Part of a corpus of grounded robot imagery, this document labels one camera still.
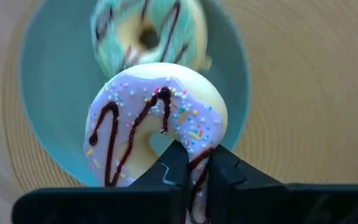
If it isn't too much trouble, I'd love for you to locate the purple iced donut chocolate drizzle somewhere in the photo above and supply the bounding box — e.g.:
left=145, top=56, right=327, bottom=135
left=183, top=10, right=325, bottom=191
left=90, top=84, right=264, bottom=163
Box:
left=83, top=62, right=228, bottom=224

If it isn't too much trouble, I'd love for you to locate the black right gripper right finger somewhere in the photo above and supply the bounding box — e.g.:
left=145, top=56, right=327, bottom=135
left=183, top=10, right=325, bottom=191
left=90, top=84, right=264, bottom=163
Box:
left=208, top=144, right=358, bottom=224

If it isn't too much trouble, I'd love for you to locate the round woven tan placemat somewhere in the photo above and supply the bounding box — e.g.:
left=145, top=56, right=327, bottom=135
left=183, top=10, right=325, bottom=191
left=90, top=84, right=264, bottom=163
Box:
left=0, top=0, right=358, bottom=192

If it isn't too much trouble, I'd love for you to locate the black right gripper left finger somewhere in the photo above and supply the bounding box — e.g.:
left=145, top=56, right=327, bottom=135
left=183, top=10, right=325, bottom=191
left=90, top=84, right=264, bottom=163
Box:
left=11, top=139, right=192, bottom=224

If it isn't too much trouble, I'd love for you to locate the blue iced donut chocolate drizzle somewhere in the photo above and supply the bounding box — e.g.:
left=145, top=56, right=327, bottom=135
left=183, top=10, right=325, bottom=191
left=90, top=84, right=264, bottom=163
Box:
left=90, top=0, right=212, bottom=78

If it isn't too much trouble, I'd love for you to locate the teal plate on woven mat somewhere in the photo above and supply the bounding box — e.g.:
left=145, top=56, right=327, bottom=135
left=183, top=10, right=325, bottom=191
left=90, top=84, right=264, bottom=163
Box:
left=19, top=0, right=251, bottom=187

